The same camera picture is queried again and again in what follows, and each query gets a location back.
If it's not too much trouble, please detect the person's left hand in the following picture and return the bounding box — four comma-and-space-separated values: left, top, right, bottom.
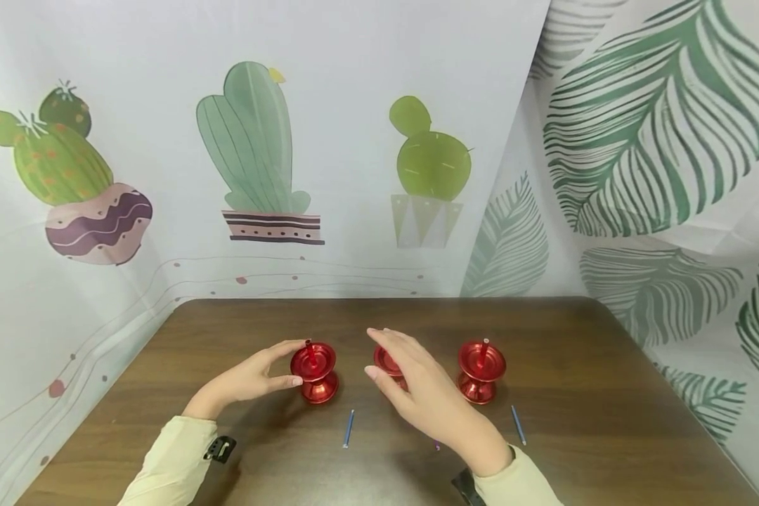
182, 339, 310, 421

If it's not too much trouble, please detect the person's right hand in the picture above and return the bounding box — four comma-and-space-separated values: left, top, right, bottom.
364, 327, 514, 478

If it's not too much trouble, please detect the red metal candle holder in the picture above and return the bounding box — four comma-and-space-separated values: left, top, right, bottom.
373, 345, 410, 391
290, 342, 340, 405
457, 340, 507, 405

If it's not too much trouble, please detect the person's right forearm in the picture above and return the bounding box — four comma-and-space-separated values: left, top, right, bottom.
472, 446, 564, 506

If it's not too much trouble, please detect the person's left forearm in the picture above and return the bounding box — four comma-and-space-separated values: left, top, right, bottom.
117, 416, 220, 506

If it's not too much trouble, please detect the black wrist band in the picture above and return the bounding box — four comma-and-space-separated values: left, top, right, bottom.
450, 468, 487, 506
202, 436, 238, 464

